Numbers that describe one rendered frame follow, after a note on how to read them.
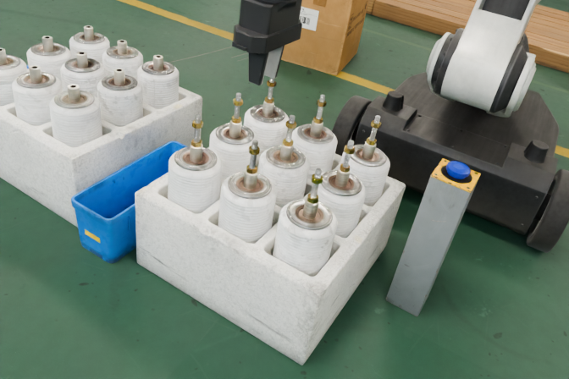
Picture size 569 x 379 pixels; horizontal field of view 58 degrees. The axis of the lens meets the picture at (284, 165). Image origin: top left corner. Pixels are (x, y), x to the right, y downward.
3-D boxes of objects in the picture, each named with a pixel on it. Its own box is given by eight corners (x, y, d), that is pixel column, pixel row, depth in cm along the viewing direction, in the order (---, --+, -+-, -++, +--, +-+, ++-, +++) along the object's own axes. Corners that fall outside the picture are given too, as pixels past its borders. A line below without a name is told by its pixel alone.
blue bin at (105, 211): (172, 179, 127) (173, 139, 120) (207, 198, 123) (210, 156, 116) (73, 244, 104) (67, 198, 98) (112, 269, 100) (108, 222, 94)
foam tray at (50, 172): (98, 106, 152) (94, 48, 142) (200, 156, 137) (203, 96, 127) (-31, 157, 123) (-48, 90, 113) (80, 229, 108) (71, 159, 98)
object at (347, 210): (355, 256, 103) (376, 184, 93) (330, 282, 96) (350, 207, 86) (316, 233, 107) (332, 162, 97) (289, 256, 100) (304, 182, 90)
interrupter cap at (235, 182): (223, 195, 84) (223, 192, 84) (232, 170, 91) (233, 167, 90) (267, 204, 84) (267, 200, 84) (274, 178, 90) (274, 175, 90)
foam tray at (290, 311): (247, 178, 132) (254, 118, 122) (385, 246, 117) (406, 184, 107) (135, 263, 103) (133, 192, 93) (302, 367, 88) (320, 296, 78)
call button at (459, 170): (447, 167, 90) (450, 156, 89) (469, 175, 88) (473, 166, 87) (440, 176, 87) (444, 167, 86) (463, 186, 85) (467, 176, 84)
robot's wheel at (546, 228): (530, 216, 135) (563, 154, 124) (550, 225, 133) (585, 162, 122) (520, 260, 120) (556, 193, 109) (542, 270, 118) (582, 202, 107)
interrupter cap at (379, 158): (378, 147, 105) (379, 144, 104) (391, 168, 99) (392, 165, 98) (344, 146, 103) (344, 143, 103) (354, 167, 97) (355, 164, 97)
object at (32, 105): (51, 136, 123) (41, 67, 113) (78, 152, 119) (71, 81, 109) (14, 152, 116) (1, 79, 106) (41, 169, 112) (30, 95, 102)
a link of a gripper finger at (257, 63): (247, 79, 76) (251, 38, 72) (265, 85, 74) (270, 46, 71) (241, 81, 75) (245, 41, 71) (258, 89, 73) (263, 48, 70)
